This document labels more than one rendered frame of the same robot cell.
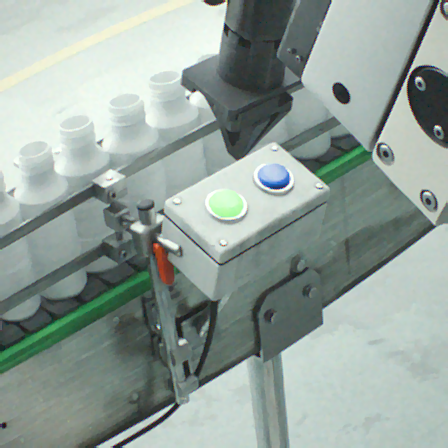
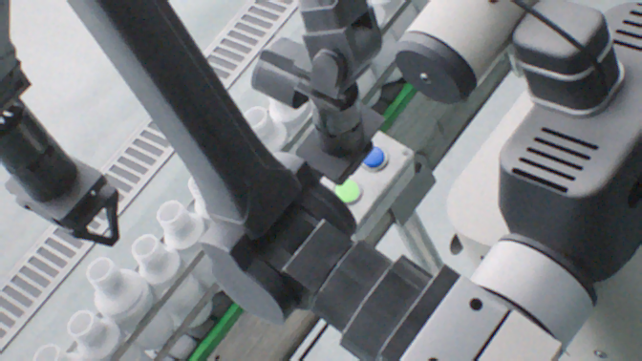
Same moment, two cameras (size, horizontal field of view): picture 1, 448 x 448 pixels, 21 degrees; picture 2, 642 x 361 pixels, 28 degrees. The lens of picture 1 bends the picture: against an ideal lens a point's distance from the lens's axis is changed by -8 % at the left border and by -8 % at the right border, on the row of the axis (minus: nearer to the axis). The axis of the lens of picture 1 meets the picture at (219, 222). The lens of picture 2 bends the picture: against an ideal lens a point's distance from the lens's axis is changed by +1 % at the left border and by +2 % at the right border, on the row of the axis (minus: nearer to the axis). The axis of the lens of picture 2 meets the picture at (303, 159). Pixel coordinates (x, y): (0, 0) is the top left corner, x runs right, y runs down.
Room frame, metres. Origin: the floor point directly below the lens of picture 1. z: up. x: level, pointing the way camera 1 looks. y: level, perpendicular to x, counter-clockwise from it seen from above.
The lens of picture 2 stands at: (-0.08, -0.19, 2.37)
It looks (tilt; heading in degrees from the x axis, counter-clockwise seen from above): 46 degrees down; 11
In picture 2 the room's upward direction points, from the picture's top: 31 degrees counter-clockwise
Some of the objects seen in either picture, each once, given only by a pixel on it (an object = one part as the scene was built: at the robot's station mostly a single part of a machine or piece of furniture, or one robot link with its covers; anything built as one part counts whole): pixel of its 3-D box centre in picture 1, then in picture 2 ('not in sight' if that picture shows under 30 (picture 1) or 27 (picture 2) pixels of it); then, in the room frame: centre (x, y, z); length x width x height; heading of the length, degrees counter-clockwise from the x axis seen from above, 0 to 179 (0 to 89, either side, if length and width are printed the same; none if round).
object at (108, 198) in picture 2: not in sight; (87, 214); (0.85, 0.22, 1.44); 0.07 x 0.07 x 0.09; 37
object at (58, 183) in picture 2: not in sight; (43, 169); (0.87, 0.23, 1.51); 0.10 x 0.07 x 0.07; 37
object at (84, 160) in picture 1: (86, 192); not in sight; (1.14, 0.13, 1.08); 0.06 x 0.06 x 0.17
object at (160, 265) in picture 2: not in sight; (170, 280); (1.03, 0.27, 1.08); 0.06 x 0.06 x 0.17
